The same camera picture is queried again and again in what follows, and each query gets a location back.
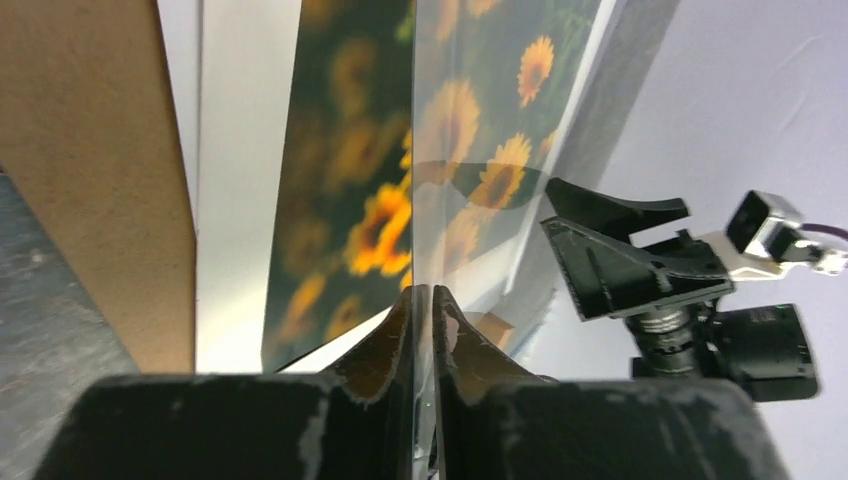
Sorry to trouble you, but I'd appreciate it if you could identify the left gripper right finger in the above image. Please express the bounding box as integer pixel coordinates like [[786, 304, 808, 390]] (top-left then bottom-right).
[[433, 286, 789, 479]]

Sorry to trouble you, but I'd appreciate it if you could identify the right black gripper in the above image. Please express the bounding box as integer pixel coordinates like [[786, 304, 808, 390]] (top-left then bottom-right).
[[540, 178, 735, 321]]

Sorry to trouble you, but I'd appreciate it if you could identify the clear acrylic sheet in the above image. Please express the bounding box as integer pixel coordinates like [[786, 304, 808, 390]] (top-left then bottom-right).
[[410, 0, 624, 480]]

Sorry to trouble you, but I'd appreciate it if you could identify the brown backing board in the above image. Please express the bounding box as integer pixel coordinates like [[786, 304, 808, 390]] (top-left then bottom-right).
[[1, 1, 196, 373]]

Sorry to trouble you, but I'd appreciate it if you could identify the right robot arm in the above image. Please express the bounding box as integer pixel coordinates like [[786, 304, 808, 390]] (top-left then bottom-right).
[[541, 178, 823, 402]]

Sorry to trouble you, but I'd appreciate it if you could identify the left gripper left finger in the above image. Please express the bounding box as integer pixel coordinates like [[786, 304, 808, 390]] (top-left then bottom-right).
[[35, 290, 412, 479]]

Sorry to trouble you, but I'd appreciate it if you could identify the white mat board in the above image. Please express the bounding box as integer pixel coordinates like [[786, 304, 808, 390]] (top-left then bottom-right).
[[195, 1, 301, 373]]

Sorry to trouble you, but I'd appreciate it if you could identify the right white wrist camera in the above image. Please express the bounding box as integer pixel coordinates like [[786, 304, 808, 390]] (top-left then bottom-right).
[[699, 190, 847, 282]]

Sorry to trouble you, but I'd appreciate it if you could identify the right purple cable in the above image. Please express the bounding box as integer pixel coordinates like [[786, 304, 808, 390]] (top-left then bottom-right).
[[798, 222, 848, 241]]

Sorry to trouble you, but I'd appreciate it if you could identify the sunflower photo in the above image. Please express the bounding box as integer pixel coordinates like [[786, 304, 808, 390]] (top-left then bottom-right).
[[260, 1, 414, 372]]

